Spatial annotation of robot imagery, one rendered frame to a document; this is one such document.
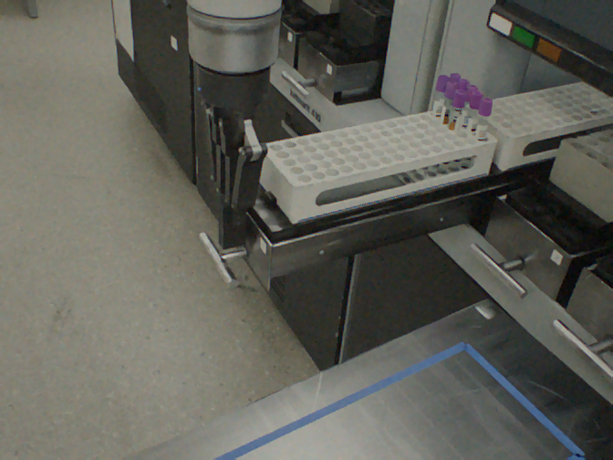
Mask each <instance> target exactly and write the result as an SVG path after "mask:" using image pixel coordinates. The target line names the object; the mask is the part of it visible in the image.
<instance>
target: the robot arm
mask: <svg viewBox="0 0 613 460"><path fill-rule="evenodd" d="M280 6H281V0H188V5H187V14H188V22H189V51H190V54H191V56H192V58H193V59H194V60H195V61H196V69H197V91H198V94H199V96H200V97H201V98H202V107H203V115H204V118H205V128H206V137H207V146H208V155H209V164H210V174H211V175H210V177H211V179H213V182H214V183H217V192H218V194H220V196H218V215H219V244H220V246H221V247H222V249H223V250H225V249H229V248H232V247H236V246H242V245H244V244H245V224H246V208H247V207H252V206H255V204H256V198H257V194H258V189H259V183H260V178H261V172H262V168H263V163H264V159H265V157H266V155H267V154H268V147H267V145H266V144H265V142H262V144H259V142H258V139H257V137H256V135H255V132H256V130H257V127H258V121H257V116H256V112H255V111H256V109H257V108H258V107H259V105H260V104H261V103H262V102H263V101H265V100H266V98H267V97H268V95H269V92H270V73H271V64H272V63H273V62H274V61H275V60H276V58H277V56H278V42H279V24H280V18H281V8H280Z"/></svg>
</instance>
